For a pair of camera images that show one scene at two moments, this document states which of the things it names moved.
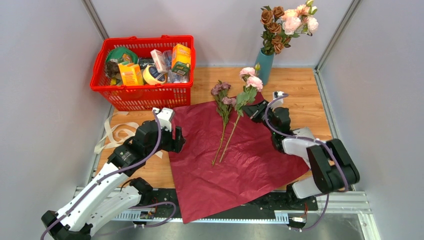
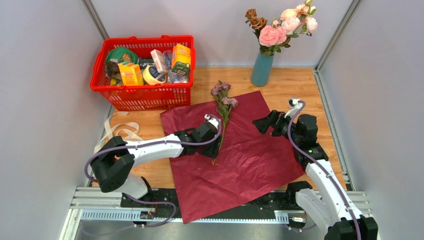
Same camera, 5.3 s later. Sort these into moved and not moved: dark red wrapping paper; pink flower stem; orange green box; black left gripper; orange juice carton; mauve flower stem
Moved: black left gripper; pink flower stem
Not moved: orange green box; dark red wrapping paper; orange juice carton; mauve flower stem
